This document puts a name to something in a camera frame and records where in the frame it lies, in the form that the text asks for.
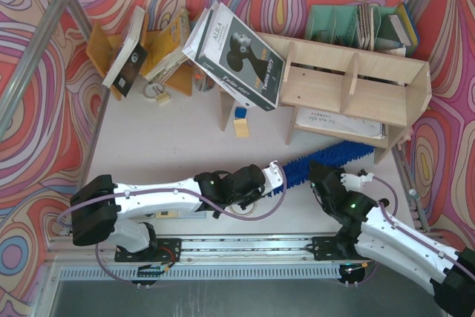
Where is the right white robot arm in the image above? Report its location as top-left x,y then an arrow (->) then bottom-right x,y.
308,160 -> 474,316

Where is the white black paperback book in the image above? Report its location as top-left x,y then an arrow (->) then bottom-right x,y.
102,6 -> 147,97

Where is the spiral notebook with handwriting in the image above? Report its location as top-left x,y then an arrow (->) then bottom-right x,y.
295,108 -> 386,140

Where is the blue microfiber duster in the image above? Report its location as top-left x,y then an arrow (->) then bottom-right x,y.
283,140 -> 375,189

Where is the blue yellow book in organizer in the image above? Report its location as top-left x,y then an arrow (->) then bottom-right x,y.
389,3 -> 420,53

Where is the small blue block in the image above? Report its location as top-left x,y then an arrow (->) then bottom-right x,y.
235,107 -> 247,119

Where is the light wooden bookshelf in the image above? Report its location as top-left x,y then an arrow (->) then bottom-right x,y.
218,32 -> 433,165

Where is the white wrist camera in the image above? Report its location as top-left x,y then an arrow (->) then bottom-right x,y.
340,173 -> 374,192
261,161 -> 286,195

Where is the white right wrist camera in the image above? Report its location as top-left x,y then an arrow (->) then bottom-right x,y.
340,173 -> 374,192

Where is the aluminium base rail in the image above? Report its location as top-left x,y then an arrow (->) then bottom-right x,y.
46,233 -> 452,281

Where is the black white Twins story book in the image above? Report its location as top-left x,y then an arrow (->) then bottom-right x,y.
183,1 -> 286,111

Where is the pencil cup with pens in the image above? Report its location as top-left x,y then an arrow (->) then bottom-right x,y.
192,68 -> 214,92

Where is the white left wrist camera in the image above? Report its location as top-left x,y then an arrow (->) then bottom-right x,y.
261,161 -> 286,195

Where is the teal file organizer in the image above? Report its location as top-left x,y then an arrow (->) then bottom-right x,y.
304,3 -> 414,57

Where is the gold binder clip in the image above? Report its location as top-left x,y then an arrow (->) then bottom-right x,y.
154,87 -> 170,104

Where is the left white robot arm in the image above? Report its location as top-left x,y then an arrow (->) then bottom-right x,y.
71,164 -> 269,254

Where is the yellow sticky note pad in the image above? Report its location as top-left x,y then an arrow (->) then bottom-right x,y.
233,118 -> 249,138

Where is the grey yellow calculator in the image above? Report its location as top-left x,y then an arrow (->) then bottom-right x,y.
155,211 -> 206,219

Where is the yellow books stack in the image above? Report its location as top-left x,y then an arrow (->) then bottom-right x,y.
142,8 -> 191,84

